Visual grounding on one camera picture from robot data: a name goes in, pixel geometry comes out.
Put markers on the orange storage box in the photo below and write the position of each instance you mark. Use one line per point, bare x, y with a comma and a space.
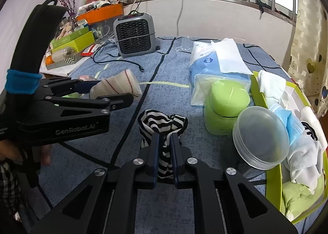
105, 13

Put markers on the grey space heater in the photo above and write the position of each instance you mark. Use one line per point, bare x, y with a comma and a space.
134, 36

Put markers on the grey chevron patterned box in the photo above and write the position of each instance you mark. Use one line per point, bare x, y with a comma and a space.
66, 62

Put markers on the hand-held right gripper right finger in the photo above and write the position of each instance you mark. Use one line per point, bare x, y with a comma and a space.
175, 162

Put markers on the beige patterned curtain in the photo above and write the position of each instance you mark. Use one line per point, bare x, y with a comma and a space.
307, 31

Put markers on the green lidded box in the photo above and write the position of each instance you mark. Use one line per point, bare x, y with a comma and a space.
76, 41

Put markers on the pink packet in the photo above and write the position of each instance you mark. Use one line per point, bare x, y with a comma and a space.
85, 77

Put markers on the green cardboard box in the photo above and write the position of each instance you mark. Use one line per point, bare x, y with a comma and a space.
274, 190

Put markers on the black white striped sock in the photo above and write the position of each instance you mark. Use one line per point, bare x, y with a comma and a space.
310, 130
158, 123

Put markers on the red white packet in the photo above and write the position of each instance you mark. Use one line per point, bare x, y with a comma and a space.
89, 51

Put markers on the beige sock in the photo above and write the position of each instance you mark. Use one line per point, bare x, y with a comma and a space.
120, 82

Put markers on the person's left forearm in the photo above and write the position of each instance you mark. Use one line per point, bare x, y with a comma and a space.
7, 185

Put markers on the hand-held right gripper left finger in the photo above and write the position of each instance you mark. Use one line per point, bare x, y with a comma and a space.
153, 162

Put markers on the blue face mask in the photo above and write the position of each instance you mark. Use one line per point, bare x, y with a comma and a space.
289, 123

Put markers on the green padded cloth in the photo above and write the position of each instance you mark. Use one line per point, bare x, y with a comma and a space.
299, 198

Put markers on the light green plastic jar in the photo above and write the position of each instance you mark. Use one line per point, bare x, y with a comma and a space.
223, 110

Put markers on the person's left hand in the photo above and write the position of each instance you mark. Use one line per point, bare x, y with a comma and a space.
46, 155

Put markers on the blue white tissue pack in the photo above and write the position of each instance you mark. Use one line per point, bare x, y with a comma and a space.
212, 62

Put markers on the beige plush toy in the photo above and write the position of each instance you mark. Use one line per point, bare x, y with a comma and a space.
65, 31

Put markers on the white socks bundle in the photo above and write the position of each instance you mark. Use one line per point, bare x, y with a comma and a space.
302, 162

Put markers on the clear plastic round container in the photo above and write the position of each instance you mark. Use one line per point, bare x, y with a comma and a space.
258, 139

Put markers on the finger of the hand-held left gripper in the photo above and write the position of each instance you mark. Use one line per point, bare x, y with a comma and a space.
84, 86
120, 100

